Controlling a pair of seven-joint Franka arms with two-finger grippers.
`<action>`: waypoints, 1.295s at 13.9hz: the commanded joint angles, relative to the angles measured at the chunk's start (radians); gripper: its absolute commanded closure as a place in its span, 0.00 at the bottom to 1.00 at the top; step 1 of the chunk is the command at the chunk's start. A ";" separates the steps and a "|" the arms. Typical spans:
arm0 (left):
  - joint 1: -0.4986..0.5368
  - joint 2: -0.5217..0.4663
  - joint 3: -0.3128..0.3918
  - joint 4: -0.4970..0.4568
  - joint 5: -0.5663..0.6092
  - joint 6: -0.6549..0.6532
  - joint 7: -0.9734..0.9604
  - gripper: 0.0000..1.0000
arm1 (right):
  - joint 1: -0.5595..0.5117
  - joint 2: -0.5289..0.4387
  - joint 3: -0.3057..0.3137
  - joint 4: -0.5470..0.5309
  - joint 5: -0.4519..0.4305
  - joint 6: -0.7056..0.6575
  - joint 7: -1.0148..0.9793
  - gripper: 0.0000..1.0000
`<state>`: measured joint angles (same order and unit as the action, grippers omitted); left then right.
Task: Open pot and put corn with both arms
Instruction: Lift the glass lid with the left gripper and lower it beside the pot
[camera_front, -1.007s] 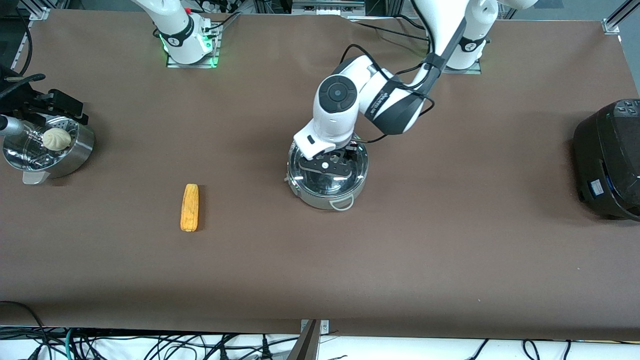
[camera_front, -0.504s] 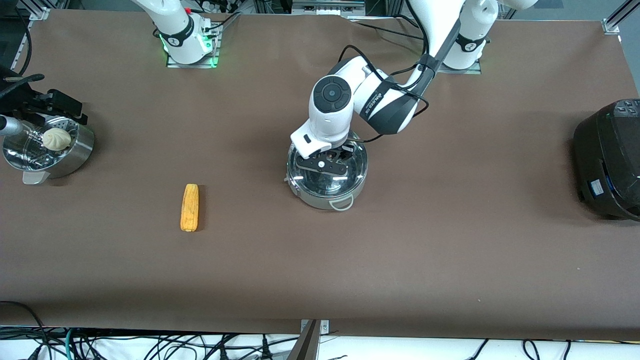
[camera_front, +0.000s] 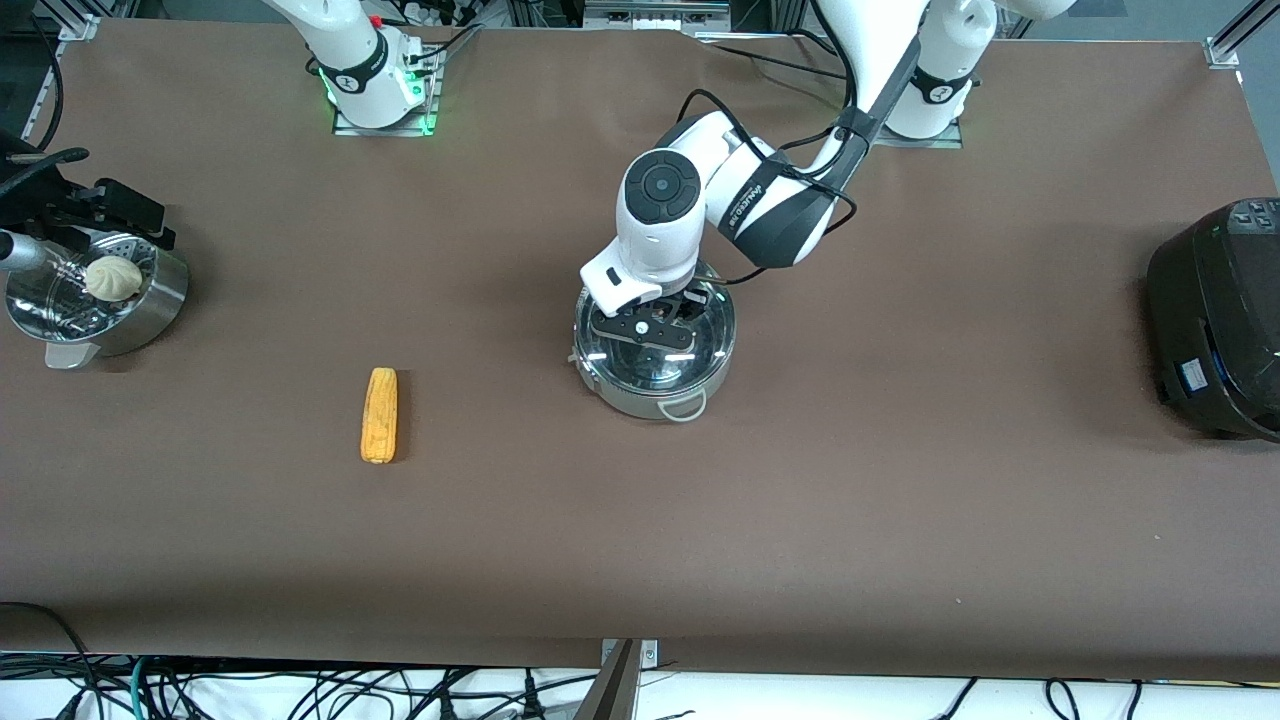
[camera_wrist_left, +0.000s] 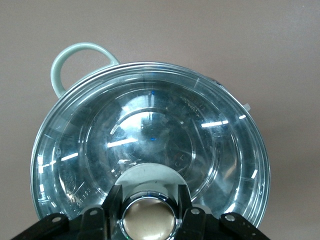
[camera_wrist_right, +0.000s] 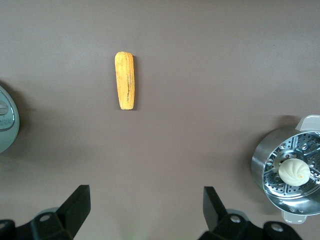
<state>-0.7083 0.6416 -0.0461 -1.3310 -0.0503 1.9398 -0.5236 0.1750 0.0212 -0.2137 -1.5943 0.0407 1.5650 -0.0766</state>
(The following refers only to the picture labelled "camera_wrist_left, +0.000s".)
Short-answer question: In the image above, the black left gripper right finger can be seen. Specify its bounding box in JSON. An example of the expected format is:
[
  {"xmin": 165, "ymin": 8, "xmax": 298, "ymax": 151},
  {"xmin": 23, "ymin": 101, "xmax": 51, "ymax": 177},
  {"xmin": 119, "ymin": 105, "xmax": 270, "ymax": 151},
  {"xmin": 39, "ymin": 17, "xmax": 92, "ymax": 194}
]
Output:
[{"xmin": 174, "ymin": 184, "xmax": 270, "ymax": 240}]

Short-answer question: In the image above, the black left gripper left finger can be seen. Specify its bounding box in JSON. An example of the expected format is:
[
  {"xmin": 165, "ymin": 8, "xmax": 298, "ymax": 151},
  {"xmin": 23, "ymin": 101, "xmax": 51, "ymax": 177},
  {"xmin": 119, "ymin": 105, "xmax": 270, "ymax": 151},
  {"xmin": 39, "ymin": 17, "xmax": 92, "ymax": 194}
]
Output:
[{"xmin": 9, "ymin": 184, "xmax": 124, "ymax": 240}]

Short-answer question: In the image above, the glass lid with round knob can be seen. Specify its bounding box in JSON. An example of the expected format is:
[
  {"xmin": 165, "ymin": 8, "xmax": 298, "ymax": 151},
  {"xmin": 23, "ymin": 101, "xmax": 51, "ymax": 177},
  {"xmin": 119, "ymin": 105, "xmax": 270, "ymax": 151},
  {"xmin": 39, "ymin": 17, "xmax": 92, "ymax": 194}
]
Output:
[{"xmin": 30, "ymin": 62, "xmax": 271, "ymax": 240}]

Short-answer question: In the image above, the brown table cover sheet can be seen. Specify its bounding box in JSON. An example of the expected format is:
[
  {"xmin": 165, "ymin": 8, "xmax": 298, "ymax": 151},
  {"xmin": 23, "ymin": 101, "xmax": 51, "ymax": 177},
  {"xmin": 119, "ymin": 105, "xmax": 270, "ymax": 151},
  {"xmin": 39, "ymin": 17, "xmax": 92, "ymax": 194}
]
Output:
[{"xmin": 0, "ymin": 0, "xmax": 320, "ymax": 240}]

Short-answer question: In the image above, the steel pot with pale handles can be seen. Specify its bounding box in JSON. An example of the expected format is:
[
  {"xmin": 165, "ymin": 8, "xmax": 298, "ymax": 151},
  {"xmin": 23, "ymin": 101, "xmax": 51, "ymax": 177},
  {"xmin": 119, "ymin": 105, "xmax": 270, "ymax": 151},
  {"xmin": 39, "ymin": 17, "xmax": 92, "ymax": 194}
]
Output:
[{"xmin": 29, "ymin": 42, "xmax": 272, "ymax": 226}]

